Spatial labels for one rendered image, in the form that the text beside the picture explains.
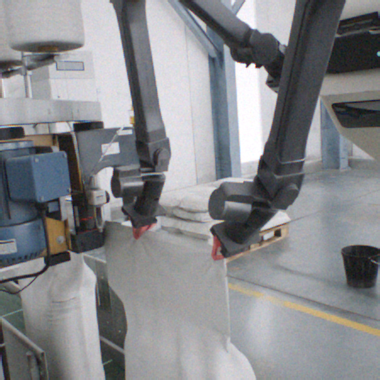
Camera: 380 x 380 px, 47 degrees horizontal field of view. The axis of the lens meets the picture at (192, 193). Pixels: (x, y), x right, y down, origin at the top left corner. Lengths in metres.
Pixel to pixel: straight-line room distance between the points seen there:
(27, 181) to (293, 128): 0.50
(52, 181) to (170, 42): 5.94
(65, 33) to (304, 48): 0.54
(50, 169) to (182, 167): 5.89
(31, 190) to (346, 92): 0.74
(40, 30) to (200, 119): 6.09
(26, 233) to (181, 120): 5.88
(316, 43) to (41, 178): 0.55
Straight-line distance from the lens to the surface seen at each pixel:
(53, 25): 1.01
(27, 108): 0.95
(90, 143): 1.23
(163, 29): 6.73
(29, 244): 0.96
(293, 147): 0.74
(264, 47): 1.16
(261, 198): 0.78
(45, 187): 0.89
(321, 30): 0.65
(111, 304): 2.09
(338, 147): 9.69
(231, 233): 0.86
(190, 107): 6.88
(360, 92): 1.11
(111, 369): 1.93
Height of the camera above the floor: 1.35
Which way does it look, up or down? 10 degrees down
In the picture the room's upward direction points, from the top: 4 degrees counter-clockwise
